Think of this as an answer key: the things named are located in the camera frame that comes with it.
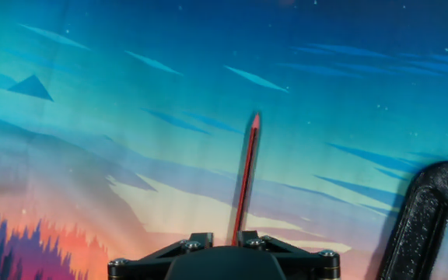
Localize black metal C-clamp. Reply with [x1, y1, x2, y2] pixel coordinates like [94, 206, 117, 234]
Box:
[377, 161, 448, 280]

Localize landscape printed cloth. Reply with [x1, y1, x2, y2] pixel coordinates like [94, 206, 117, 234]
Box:
[0, 0, 448, 280]

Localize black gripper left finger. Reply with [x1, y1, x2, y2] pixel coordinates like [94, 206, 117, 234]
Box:
[107, 232, 215, 280]

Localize red and black pencil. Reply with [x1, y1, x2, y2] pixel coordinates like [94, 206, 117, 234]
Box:
[230, 112, 262, 247]

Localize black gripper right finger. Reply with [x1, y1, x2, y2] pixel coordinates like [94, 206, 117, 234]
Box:
[236, 230, 341, 280]

